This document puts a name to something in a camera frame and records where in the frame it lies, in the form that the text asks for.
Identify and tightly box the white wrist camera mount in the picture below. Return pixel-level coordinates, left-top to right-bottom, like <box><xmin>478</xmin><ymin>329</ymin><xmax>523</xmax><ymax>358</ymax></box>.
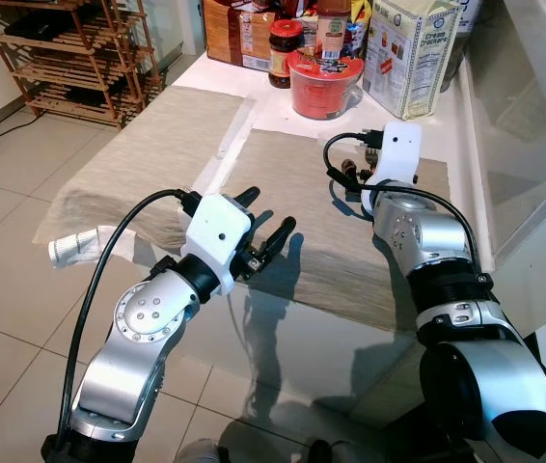
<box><xmin>359</xmin><ymin>120</ymin><xmax>422</xmax><ymax>216</ymax></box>
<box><xmin>180</xmin><ymin>192</ymin><xmax>254</xmax><ymax>296</ymax></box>

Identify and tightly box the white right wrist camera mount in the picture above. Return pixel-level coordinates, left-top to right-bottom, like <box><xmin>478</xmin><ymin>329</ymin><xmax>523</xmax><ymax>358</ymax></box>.
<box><xmin>359</xmin><ymin>120</ymin><xmax>422</xmax><ymax>216</ymax></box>

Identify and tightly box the white cream cracker box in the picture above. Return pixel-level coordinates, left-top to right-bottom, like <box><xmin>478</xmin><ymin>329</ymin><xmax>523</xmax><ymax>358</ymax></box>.
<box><xmin>362</xmin><ymin>0</ymin><xmax>463</xmax><ymax>121</ymax></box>

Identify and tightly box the red plastic tub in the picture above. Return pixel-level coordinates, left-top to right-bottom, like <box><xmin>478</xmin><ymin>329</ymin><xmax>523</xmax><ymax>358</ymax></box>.
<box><xmin>287</xmin><ymin>48</ymin><xmax>367</xmax><ymax>122</ymax></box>

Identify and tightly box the grey robot foot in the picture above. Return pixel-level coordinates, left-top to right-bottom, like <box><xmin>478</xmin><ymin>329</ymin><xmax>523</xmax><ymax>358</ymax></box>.
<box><xmin>306</xmin><ymin>439</ymin><xmax>362</xmax><ymax>463</ymax></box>
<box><xmin>175</xmin><ymin>439</ymin><xmax>257</xmax><ymax>463</ymax></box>

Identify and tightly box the brown capped sauce bottle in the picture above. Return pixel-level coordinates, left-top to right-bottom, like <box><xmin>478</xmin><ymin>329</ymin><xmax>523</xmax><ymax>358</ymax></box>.
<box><xmin>315</xmin><ymin>0</ymin><xmax>354</xmax><ymax>61</ymax></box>

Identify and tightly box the dark jar with red lid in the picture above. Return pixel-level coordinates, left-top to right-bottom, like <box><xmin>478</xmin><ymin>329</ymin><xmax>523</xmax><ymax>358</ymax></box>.
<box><xmin>267</xmin><ymin>19</ymin><xmax>306</xmax><ymax>90</ymax></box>

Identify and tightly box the yellow snack packet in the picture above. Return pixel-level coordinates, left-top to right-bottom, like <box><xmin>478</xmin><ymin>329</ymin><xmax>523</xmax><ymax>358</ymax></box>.
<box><xmin>350</xmin><ymin>0</ymin><xmax>376</xmax><ymax>30</ymax></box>

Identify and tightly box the grey robot left foot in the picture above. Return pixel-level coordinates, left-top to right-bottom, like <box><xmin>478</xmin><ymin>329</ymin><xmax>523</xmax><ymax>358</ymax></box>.
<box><xmin>175</xmin><ymin>439</ymin><xmax>257</xmax><ymax>463</ymax></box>

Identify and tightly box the beige woven placemat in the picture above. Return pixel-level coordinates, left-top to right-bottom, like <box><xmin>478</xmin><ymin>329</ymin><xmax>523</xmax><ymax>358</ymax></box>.
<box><xmin>34</xmin><ymin>85</ymin><xmax>255</xmax><ymax>258</ymax></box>
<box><xmin>210</xmin><ymin>128</ymin><xmax>453</xmax><ymax>335</ymax></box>

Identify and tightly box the brown cardboard food box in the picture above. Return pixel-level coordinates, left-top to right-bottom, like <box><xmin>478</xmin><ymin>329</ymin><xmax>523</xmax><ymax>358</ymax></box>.
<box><xmin>203</xmin><ymin>0</ymin><xmax>277</xmax><ymax>72</ymax></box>

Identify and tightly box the wooden slatted shelf rack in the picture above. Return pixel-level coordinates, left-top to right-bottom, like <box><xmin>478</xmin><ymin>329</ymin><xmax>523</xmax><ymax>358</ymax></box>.
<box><xmin>0</xmin><ymin>0</ymin><xmax>164</xmax><ymax>130</ymax></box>

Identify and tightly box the grey robot right foot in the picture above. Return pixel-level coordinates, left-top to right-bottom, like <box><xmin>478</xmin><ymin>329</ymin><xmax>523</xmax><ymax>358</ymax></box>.
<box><xmin>306</xmin><ymin>439</ymin><xmax>362</xmax><ymax>463</ymax></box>

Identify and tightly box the white rolled paper towel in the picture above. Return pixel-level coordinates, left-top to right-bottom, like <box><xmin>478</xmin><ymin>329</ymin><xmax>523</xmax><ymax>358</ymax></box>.
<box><xmin>48</xmin><ymin>227</ymin><xmax>130</xmax><ymax>270</ymax></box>

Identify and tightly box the black floor cable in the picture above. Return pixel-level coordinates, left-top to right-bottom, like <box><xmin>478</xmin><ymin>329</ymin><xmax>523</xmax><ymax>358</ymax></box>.
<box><xmin>0</xmin><ymin>120</ymin><xmax>39</xmax><ymax>150</ymax></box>

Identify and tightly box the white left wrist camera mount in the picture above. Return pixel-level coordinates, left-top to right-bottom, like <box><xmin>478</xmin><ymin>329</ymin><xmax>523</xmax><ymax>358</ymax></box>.
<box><xmin>180</xmin><ymin>192</ymin><xmax>254</xmax><ymax>296</ymax></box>

